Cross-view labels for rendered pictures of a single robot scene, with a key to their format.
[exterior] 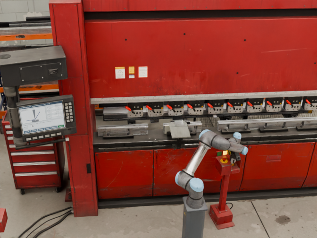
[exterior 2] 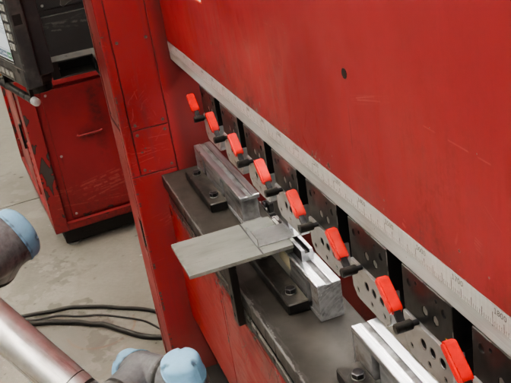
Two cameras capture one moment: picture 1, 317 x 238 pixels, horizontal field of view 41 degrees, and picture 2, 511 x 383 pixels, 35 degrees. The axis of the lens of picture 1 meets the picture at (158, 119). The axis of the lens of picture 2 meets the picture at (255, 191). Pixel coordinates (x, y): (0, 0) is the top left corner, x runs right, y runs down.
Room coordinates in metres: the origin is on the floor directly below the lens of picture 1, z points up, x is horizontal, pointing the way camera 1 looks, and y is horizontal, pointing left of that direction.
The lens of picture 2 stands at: (3.29, -1.96, 1.94)
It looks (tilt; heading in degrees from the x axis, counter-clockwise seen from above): 25 degrees down; 81
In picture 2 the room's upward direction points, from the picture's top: 9 degrees counter-clockwise
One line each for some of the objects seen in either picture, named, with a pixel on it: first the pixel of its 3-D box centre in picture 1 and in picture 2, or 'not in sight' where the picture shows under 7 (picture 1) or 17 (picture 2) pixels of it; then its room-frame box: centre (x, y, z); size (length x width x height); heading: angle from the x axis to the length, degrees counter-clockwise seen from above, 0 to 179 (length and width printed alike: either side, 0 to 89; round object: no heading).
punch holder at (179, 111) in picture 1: (175, 106); (272, 159); (3.63, -0.17, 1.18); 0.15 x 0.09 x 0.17; 97
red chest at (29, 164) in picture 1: (37, 148); not in sight; (3.81, 1.34, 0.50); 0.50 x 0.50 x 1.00; 7
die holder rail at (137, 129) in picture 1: (122, 130); (226, 181); (3.57, 0.36, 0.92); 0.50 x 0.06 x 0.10; 97
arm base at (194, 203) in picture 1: (195, 198); not in sight; (2.70, -0.33, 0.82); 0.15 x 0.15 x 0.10
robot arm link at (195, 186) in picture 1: (195, 187); not in sight; (2.70, -0.32, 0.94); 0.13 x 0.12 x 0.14; 45
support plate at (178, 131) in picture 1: (179, 130); (230, 245); (3.49, -0.21, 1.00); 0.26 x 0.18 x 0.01; 7
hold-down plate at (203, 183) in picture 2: (118, 136); (205, 189); (3.51, 0.40, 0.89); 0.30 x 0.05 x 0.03; 97
